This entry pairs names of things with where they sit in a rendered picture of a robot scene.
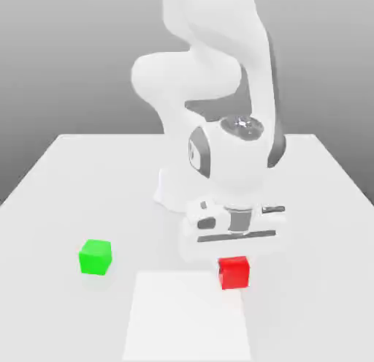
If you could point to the small green cube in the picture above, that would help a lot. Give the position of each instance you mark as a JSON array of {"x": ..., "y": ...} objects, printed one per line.
[{"x": 95, "y": 258}]

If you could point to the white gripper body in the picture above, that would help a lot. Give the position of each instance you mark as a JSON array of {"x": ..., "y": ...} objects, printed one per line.
[{"x": 233, "y": 239}]

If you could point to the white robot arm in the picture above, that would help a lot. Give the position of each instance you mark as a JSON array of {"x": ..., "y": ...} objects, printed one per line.
[{"x": 222, "y": 163}]

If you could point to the small red cube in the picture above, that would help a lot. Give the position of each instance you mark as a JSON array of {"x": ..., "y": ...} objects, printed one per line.
[{"x": 234, "y": 272}]

